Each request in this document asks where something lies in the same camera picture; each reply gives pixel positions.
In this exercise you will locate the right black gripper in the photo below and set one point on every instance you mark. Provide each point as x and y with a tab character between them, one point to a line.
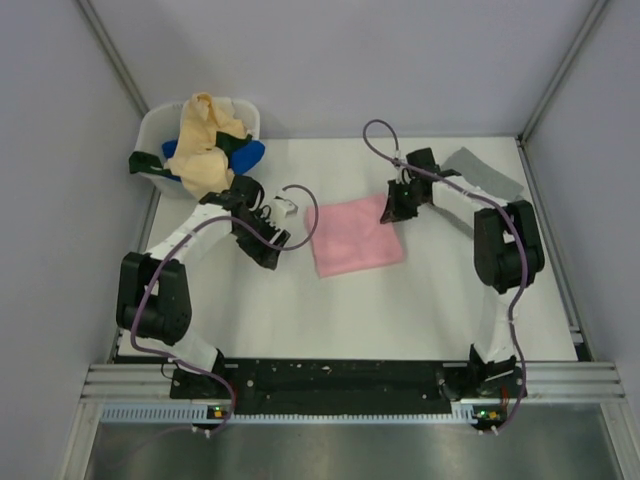
394	210

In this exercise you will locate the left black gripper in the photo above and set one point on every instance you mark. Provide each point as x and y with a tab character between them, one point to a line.
262	253

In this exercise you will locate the pink t shirt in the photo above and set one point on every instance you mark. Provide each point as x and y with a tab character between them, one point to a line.
349	237

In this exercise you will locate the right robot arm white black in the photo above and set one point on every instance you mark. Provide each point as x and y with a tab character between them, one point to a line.
507	256

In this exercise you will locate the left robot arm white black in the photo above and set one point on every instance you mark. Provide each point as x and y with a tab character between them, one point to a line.
154	302

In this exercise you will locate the folded grey t shirt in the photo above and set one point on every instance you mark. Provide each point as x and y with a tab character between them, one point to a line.
476	177

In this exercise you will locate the blue t shirt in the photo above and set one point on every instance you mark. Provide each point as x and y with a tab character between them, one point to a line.
242	160

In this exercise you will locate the yellow t shirt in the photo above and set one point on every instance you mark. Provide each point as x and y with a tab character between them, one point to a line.
201	165

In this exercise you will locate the dark green t shirt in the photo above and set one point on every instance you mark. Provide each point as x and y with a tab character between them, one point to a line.
146	163

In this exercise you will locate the white plastic basket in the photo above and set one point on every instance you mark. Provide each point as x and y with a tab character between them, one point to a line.
163	123

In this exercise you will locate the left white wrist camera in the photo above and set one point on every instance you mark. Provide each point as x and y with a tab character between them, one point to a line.
281	209

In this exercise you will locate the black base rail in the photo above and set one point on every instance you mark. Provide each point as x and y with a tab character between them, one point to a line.
348	387

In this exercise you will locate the slotted grey cable duct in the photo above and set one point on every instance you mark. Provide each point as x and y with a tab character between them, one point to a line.
122	413

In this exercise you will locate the aluminium frame bar front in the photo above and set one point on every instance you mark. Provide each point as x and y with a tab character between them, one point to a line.
547	382

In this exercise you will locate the right aluminium corner post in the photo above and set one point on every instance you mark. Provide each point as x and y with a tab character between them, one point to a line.
588	27

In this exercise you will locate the aluminium corner post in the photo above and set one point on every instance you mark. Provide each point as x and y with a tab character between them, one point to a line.
588	27
97	29

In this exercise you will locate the left aluminium corner post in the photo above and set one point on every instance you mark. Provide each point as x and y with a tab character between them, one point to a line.
97	29

